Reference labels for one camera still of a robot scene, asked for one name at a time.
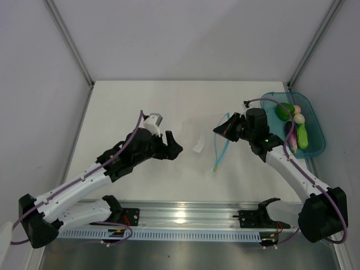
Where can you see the green cucumber toy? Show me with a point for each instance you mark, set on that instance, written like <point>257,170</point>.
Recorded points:
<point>302,137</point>

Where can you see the purple eggplant toy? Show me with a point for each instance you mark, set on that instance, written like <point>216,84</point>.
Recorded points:
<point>291,136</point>

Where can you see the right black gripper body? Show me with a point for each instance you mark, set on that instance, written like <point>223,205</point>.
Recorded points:
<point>241,131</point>

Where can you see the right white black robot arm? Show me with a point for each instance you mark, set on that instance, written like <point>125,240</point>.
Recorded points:
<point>324,209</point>

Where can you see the pink peach toy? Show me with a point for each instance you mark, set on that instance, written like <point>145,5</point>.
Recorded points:
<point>297,109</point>

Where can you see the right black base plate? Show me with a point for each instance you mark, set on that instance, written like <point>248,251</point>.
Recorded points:
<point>259,219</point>

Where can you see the green bell pepper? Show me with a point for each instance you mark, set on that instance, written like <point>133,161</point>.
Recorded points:
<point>283,110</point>

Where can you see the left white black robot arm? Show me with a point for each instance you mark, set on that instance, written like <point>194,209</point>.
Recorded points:
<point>44,217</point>

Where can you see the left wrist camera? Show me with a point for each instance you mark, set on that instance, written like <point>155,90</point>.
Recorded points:
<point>152,123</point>

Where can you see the aluminium rail beam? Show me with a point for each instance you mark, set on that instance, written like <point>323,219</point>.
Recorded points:
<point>165,215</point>

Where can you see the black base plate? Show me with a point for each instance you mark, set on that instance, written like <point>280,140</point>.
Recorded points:
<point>130,216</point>
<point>259,219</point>

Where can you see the right aluminium frame post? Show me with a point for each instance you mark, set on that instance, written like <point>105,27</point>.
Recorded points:
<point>320,33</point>

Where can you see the left aluminium frame post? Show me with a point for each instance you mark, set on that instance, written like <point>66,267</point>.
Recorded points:
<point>68,40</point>

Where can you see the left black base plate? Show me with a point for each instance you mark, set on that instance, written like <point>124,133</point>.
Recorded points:
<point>130,216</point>

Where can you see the aluminium frame post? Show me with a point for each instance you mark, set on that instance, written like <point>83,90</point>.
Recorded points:
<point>320,33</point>
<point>68,40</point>

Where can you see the white slotted cable duct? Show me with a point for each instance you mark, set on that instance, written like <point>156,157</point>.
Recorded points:
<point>161,235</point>

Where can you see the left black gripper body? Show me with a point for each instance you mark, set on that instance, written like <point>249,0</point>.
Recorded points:
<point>158,150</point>

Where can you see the clear zip top bag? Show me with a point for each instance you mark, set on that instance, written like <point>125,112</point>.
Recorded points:
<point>203,149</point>

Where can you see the teal plastic bin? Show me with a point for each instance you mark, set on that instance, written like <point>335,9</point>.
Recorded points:
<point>310,139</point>

